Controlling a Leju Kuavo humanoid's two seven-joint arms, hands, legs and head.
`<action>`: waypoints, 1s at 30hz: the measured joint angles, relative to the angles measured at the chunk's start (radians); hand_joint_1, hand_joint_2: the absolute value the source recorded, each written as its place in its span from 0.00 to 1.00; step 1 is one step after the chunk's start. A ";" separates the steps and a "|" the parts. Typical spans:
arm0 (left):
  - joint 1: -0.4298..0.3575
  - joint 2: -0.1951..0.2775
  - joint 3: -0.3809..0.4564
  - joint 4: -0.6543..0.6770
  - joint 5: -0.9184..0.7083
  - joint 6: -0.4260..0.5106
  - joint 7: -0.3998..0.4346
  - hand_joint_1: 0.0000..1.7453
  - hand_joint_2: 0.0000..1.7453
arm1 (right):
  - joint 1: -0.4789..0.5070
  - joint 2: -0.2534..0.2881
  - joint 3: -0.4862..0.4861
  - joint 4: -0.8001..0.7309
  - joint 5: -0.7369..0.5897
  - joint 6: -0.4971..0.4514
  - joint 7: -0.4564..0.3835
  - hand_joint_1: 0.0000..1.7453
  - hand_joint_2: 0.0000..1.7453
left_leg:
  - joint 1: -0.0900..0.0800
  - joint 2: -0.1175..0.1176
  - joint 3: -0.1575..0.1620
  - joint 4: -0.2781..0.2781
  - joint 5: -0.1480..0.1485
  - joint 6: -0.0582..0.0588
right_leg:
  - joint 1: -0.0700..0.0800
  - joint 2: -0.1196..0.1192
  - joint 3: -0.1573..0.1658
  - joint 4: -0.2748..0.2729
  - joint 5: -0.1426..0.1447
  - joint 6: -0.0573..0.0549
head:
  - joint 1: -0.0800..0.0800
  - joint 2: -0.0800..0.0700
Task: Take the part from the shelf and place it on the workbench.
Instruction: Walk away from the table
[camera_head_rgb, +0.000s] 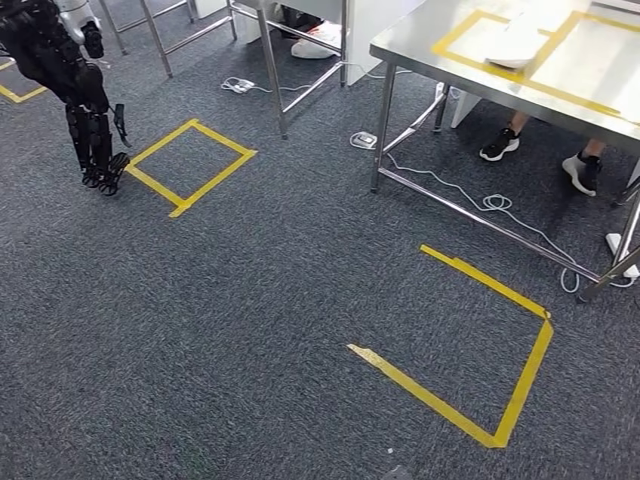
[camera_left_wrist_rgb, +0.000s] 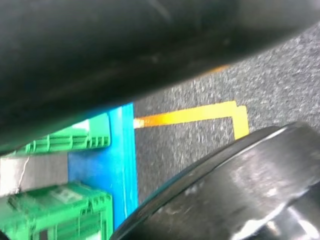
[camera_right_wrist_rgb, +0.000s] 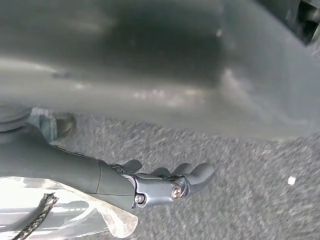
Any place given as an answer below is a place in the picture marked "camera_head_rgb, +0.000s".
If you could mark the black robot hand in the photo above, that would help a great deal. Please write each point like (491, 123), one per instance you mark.
(103, 173)

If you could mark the white plastic body panel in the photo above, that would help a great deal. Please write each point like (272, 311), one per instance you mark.
(515, 50)

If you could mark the steel workbench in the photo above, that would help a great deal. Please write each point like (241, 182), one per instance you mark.
(410, 46)

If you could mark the dark robot body part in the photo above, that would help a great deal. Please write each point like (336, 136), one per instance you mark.
(397, 474)

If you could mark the yellow floor tape outline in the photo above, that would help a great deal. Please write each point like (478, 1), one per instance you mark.
(200, 189)
(525, 378)
(23, 97)

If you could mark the white power strip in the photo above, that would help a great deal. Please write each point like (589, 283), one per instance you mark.
(238, 84)
(616, 246)

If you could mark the square floor socket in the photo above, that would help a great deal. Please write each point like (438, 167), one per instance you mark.
(364, 140)

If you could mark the small yellow tape rectangle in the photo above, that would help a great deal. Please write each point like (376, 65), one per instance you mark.
(465, 58)

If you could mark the large yellow tape rectangle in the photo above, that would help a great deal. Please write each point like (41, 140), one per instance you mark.
(570, 93)

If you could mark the steel table frame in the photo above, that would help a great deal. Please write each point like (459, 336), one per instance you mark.
(157, 33)

